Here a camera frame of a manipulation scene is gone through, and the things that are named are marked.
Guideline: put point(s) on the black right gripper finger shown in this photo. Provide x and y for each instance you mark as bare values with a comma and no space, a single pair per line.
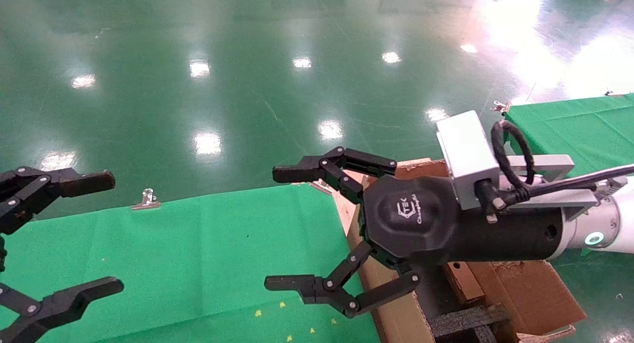
317,167
322,287

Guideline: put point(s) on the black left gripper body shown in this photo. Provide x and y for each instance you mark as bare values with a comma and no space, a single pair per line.
2,254

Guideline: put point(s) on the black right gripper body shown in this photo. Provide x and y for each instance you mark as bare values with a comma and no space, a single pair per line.
411,219

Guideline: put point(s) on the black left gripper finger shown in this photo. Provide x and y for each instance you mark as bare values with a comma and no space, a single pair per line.
64,303
74,183

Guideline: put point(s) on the small cardboard box with hole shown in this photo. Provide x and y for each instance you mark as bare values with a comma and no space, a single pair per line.
463,283

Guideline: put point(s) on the large open cardboard carton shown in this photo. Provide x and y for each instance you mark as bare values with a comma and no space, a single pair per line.
535,293

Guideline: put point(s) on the silver binder clip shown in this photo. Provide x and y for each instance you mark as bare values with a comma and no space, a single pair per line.
321,187
147,200
610,92
500,106

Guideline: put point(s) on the black foam insert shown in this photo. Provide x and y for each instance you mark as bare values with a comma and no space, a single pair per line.
465,323

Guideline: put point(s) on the green table cloth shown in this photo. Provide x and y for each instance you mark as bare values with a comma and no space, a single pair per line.
584,130
198,254

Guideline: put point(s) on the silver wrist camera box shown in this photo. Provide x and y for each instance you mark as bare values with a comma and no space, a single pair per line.
465,154

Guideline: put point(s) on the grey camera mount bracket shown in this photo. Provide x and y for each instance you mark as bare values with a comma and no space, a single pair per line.
554,160

